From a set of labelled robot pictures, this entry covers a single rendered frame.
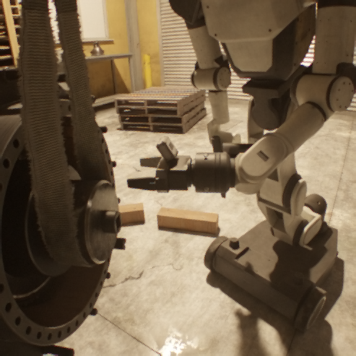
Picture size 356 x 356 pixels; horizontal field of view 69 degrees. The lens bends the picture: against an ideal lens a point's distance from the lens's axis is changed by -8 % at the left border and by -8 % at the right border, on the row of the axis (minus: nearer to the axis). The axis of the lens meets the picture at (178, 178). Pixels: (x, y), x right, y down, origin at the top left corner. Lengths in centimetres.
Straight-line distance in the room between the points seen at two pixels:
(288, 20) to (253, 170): 37
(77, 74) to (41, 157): 14
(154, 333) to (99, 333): 25
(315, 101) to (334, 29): 16
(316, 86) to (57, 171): 55
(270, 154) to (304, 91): 20
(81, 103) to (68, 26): 11
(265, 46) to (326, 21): 16
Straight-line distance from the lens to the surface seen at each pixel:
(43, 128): 37
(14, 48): 405
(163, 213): 187
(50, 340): 50
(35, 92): 36
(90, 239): 43
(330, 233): 170
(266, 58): 79
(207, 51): 98
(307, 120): 66
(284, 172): 105
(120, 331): 138
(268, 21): 74
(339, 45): 70
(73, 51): 43
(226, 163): 57
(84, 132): 47
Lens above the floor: 111
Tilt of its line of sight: 26 degrees down
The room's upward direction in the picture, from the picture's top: 3 degrees counter-clockwise
